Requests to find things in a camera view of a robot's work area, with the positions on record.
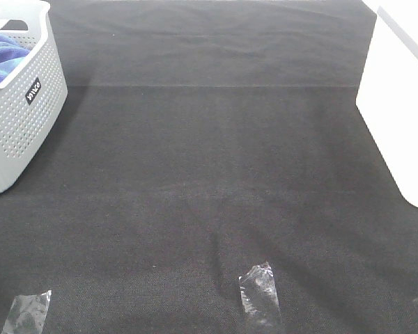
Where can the clear tape piece left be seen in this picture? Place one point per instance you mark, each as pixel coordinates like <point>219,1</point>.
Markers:
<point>27,314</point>

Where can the white plastic storage basket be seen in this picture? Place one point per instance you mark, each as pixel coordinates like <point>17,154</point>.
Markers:
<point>388,92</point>

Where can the black table cloth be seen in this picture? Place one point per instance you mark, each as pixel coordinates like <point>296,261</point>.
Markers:
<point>198,139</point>

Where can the clear tape piece centre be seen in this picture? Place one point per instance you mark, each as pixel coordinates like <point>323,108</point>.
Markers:
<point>260,302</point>

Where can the grey perforated laundry basket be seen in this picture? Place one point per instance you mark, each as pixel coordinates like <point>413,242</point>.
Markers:
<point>33,94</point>

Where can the blue microfibre towel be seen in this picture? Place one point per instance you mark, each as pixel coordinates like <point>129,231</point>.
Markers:
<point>11,54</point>

